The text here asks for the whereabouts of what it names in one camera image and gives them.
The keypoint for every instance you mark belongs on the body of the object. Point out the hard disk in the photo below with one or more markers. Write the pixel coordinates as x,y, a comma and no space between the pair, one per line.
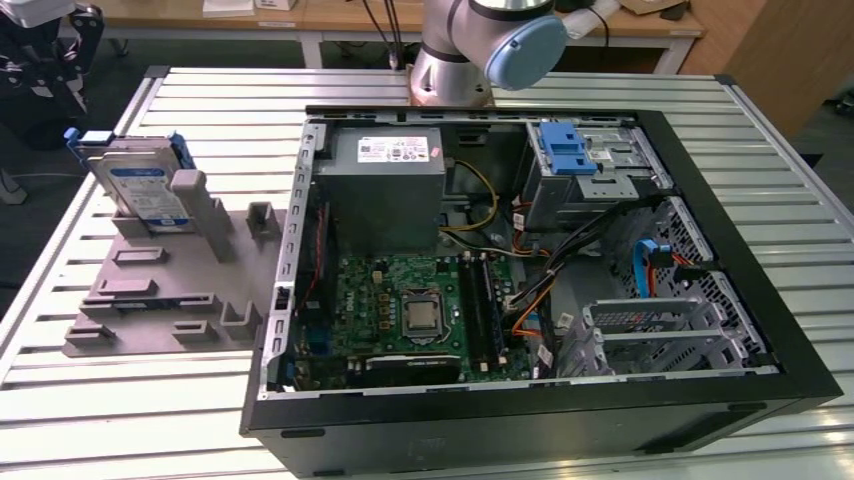
143,195

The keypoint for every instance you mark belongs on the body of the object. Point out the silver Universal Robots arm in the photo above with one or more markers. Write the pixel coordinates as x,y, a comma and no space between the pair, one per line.
441,75

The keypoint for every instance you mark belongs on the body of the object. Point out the grey disk bay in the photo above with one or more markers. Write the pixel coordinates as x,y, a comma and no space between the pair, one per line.
661,336

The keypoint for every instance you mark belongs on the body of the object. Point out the wooden desk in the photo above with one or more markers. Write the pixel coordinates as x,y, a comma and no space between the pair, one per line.
181,19

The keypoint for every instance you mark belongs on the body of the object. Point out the grey stand foot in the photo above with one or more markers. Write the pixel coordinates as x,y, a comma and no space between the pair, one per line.
10,192

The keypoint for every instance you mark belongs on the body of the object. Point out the white box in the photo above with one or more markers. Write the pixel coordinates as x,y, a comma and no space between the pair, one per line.
229,6
277,4

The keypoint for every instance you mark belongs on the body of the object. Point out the grey parts rack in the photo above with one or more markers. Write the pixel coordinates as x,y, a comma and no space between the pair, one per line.
167,270

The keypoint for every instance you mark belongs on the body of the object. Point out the grey power supply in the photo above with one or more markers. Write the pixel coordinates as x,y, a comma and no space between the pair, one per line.
381,200

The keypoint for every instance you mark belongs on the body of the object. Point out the green motherboard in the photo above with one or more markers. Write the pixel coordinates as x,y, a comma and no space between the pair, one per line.
363,295

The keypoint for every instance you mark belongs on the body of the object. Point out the black CPU socket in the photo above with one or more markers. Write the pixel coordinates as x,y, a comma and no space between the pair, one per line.
422,292

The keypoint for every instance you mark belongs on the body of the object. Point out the silver CPU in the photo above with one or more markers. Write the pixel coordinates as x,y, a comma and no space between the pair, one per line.
422,316

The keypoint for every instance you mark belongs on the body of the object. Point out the blue drive latch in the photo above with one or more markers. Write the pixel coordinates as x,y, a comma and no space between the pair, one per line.
563,150

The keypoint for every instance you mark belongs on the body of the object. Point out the black RAM slot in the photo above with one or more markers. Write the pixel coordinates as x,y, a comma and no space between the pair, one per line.
467,310
478,310
489,310

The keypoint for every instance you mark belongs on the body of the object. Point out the black graphics card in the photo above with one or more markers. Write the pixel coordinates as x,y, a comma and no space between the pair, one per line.
407,367

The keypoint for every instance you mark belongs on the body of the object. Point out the RAM stick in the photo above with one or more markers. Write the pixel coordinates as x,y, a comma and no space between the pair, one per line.
498,310

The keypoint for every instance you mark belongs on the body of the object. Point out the grey optical drive cage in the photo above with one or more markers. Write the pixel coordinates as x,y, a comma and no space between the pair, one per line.
601,190

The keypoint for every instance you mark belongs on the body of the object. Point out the brown cardboard piece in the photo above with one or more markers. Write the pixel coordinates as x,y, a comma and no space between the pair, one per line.
644,6

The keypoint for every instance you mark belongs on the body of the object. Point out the black open PC case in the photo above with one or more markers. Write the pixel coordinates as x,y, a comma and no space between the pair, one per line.
467,425

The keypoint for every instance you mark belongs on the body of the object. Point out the wooden cabinet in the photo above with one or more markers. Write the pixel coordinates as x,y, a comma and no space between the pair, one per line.
788,50

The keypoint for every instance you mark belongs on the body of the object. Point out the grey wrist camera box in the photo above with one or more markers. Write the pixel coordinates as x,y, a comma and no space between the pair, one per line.
34,12

